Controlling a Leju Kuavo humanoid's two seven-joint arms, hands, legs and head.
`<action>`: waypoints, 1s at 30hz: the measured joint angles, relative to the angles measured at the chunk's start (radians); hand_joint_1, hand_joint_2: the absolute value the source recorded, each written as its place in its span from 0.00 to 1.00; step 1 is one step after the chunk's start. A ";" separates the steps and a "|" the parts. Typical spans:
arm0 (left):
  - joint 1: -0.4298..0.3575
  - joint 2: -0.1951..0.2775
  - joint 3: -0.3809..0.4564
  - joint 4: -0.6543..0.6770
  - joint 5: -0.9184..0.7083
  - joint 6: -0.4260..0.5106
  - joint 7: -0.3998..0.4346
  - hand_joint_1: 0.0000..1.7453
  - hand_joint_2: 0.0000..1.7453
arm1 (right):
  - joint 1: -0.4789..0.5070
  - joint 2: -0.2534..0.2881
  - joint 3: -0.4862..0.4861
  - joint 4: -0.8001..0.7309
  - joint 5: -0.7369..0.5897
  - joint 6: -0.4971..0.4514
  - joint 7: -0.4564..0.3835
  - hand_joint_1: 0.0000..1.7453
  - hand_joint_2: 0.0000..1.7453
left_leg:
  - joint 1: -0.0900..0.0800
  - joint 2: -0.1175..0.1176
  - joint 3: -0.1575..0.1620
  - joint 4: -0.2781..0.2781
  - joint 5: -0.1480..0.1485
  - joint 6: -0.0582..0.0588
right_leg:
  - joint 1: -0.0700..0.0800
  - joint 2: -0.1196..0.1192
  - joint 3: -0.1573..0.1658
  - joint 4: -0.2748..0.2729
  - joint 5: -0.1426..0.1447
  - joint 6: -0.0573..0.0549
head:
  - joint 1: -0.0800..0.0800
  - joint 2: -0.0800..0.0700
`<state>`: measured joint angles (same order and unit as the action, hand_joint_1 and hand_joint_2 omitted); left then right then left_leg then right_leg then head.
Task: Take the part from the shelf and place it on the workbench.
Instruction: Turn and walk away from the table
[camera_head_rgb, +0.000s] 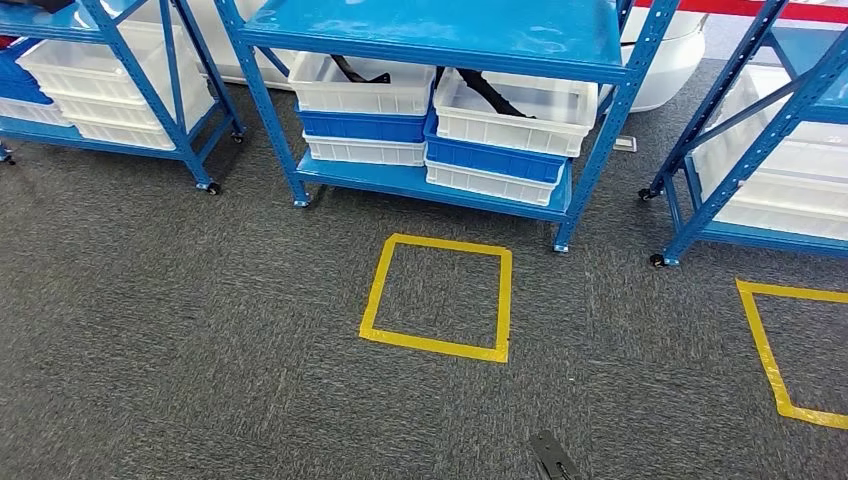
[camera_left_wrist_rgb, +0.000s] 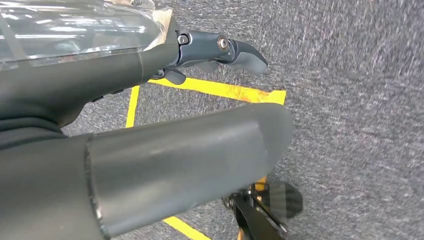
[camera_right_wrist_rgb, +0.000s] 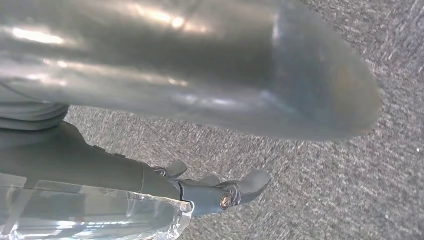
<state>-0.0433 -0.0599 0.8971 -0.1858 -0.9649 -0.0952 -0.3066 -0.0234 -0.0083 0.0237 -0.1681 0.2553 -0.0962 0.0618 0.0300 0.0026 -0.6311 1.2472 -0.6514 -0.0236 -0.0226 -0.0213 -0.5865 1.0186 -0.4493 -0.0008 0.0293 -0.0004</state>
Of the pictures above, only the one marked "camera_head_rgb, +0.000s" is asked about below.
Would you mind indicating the blue steel shelf rack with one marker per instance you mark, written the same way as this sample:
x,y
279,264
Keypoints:
x,y
40,26
755,156
430,26

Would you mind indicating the blue plastic crate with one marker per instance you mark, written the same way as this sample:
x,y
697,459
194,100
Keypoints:
x,y
490,162
364,127

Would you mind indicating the grey floor plate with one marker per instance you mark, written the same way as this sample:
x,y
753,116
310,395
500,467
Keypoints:
x,y
625,144

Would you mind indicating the white car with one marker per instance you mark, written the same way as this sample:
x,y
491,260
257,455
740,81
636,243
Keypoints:
x,y
669,60

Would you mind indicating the white plastic crate stack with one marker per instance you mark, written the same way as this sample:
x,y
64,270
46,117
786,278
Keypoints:
x,y
86,73

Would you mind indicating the black plastic bracket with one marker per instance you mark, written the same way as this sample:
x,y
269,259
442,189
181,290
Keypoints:
x,y
348,73
490,96

